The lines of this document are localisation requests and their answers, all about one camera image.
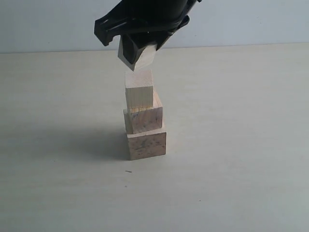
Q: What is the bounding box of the medium wooden cube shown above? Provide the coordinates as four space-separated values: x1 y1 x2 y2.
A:
124 90 163 134

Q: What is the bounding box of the smallest wooden cube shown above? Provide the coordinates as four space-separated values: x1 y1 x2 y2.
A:
118 39 156 72

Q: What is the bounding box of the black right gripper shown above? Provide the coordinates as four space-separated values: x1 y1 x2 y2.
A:
94 0 198 71

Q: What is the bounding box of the small wooden cube front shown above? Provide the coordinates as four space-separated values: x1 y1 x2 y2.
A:
125 69 154 109

